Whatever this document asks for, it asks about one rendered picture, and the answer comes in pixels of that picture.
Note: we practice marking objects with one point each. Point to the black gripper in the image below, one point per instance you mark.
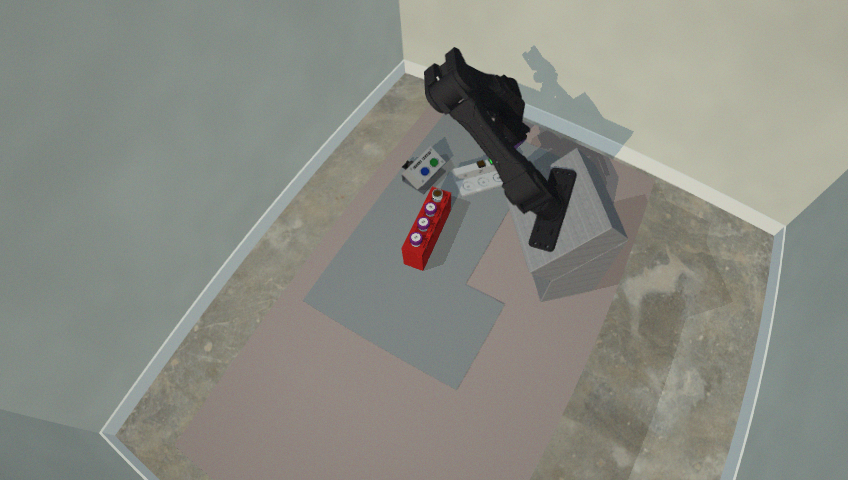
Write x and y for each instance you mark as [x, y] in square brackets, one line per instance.
[516, 133]

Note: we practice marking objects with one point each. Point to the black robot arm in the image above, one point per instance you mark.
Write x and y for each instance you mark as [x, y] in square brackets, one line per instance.
[521, 180]

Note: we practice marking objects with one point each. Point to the grey flat mat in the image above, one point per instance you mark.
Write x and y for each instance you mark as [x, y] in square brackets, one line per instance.
[429, 319]

